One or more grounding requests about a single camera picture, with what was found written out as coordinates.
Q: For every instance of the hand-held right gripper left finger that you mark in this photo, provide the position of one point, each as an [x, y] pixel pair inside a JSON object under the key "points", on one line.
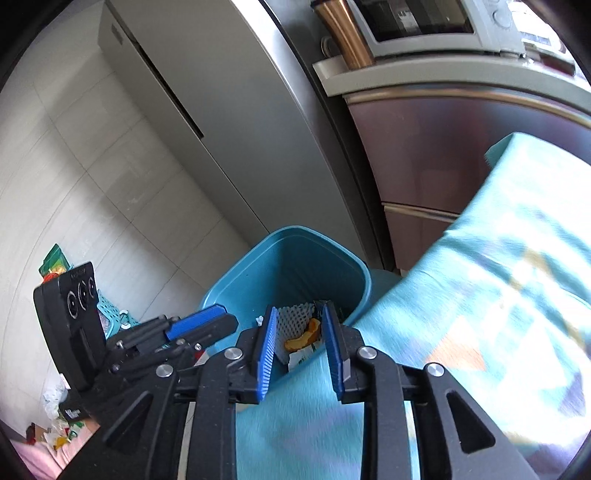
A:
{"points": [[268, 355]]}

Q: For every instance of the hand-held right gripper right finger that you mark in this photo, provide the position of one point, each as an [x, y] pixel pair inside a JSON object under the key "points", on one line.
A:
{"points": [[333, 355]]}

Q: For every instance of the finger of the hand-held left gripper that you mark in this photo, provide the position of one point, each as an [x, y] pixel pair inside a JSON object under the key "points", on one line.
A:
{"points": [[152, 360], [198, 323]]}

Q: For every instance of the yellow fruit peel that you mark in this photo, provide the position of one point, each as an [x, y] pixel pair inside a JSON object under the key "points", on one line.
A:
{"points": [[300, 341]]}

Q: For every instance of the white foam fruit net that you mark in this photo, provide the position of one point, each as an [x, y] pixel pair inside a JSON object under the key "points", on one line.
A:
{"points": [[291, 327]]}

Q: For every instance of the blue plastic trash bin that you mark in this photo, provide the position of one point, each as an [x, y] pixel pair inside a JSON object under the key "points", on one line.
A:
{"points": [[300, 258]]}

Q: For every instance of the white paper wrapper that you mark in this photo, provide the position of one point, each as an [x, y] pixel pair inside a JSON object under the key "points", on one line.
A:
{"points": [[302, 357]]}

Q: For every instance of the teal plastic basket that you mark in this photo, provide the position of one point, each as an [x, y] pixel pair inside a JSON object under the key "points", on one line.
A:
{"points": [[115, 314]]}

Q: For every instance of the crumpled white plastic bag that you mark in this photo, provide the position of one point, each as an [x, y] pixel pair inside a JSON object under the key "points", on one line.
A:
{"points": [[54, 399]]}

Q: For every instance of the red and green bag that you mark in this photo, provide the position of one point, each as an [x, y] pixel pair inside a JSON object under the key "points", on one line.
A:
{"points": [[54, 261]]}

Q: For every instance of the colourful floor wrappers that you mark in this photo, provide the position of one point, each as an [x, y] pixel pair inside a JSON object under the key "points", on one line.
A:
{"points": [[57, 436]]}

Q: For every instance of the teal blanket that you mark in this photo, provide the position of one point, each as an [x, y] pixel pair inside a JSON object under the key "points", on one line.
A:
{"points": [[461, 300]]}

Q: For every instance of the grey refrigerator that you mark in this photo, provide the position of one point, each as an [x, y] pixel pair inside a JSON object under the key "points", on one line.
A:
{"points": [[231, 115]]}

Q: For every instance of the brown kitchen cabinet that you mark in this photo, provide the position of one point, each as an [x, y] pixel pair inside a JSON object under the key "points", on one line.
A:
{"points": [[438, 152]]}

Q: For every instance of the copper metal flask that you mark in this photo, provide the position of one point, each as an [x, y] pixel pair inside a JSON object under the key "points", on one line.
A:
{"points": [[344, 32]]}

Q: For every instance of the white microwave oven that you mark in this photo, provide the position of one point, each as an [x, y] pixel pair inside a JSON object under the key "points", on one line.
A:
{"points": [[498, 32]]}

